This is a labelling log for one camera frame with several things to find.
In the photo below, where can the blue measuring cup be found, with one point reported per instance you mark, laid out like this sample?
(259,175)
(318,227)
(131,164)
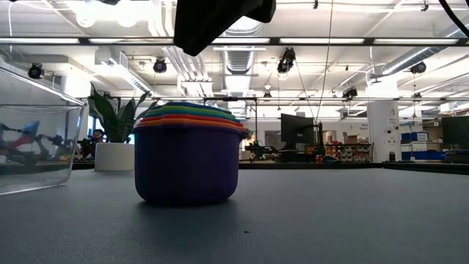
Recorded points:
(194,106)

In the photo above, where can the green measuring cup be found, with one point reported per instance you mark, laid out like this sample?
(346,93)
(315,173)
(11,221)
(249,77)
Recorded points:
(190,111)

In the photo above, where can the red measuring cup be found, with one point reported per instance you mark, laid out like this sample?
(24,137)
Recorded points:
(190,119)

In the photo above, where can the teal measuring cup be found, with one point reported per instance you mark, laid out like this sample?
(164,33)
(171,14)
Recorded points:
(165,114)

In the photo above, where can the orange measuring cup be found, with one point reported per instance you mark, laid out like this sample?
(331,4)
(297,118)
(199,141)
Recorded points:
(190,124)

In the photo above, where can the purple measuring cup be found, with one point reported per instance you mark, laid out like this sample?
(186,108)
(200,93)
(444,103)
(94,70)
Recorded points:
(187,165)

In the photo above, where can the clear plastic basket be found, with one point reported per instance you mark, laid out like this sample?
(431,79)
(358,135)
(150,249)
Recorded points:
(44,110)

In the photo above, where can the black monitor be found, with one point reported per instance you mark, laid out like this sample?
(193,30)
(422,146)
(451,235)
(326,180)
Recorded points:
(456,132)
(297,132)

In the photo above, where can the person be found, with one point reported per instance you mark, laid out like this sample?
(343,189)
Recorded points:
(98,135)

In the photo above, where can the potted plant white pot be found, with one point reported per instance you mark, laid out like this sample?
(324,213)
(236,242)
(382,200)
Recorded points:
(113,157)

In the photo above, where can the cardboard box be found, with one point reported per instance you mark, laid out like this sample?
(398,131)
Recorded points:
(351,138)

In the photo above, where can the parts shelf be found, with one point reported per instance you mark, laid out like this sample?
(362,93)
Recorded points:
(348,152)

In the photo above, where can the blue storage shelf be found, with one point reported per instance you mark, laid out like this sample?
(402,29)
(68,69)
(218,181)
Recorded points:
(421,155)

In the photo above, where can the black ceiling camera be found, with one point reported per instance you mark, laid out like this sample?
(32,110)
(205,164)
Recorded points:
(286,60)
(160,66)
(36,70)
(418,67)
(350,92)

